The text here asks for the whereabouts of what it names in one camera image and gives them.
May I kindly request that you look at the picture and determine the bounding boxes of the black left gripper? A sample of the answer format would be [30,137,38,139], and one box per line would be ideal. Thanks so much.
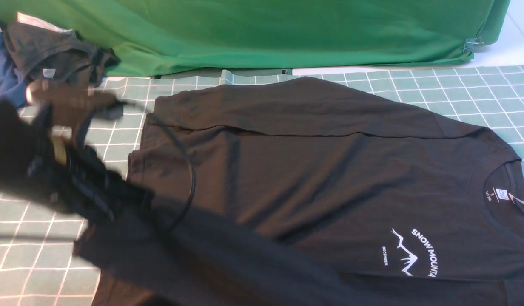
[28,136,154,223]

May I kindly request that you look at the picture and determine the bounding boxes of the dark gray long-sleeve top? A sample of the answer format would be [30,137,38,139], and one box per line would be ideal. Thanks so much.
[75,77,524,306]

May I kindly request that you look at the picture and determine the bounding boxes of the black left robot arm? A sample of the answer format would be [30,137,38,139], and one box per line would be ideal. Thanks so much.
[0,100,154,222]

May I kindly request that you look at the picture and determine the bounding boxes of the green checkered table mat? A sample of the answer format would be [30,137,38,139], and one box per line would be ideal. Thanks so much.
[0,65,524,306]

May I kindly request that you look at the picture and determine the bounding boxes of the blue garment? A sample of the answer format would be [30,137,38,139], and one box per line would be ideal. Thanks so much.
[0,27,27,108]

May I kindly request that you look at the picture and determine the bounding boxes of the crumpled dark gray garment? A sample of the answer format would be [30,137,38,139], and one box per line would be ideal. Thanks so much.
[2,21,120,87]

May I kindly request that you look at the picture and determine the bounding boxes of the green backdrop cloth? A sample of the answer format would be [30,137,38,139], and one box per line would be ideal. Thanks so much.
[0,0,510,77]

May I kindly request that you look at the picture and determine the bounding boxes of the silver binder clip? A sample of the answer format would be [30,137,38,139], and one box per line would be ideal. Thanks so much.
[463,36,485,54]

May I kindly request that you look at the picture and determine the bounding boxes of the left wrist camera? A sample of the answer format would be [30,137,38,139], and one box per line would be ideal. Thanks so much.
[26,78,124,128]

